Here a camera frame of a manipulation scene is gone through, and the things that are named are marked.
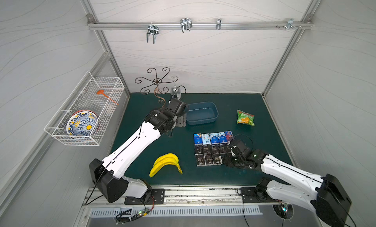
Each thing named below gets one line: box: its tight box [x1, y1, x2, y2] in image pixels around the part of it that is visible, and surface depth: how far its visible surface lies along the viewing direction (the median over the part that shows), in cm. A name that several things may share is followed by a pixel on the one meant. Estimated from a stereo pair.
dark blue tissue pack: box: [193, 133, 203, 145], surface depth 95 cm
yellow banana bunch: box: [149, 153, 183, 178], surface depth 83 cm
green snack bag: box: [235, 109, 257, 127], surface depth 102 cm
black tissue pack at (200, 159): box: [195, 153, 206, 167], surface depth 86 cm
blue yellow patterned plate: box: [66, 109, 100, 137], surface depth 62 cm
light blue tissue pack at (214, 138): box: [209, 132, 220, 145], surface depth 95 cm
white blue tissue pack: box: [201, 133, 212, 145], surface depth 95 cm
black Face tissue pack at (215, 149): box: [211, 144, 220, 157], surface depth 90 cm
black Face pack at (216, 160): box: [212, 153, 222, 166], surface depth 86 cm
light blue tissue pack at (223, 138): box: [218, 131, 228, 144], surface depth 95 cm
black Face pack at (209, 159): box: [205, 154, 214, 165], surface depth 86 cm
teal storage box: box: [186, 101, 219, 126], surface depth 109 cm
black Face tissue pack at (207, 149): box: [202, 144, 212, 157], surface depth 90 cm
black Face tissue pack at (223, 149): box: [219, 143, 228, 156], surface depth 90 cm
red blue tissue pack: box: [224, 130, 235, 142], surface depth 96 cm
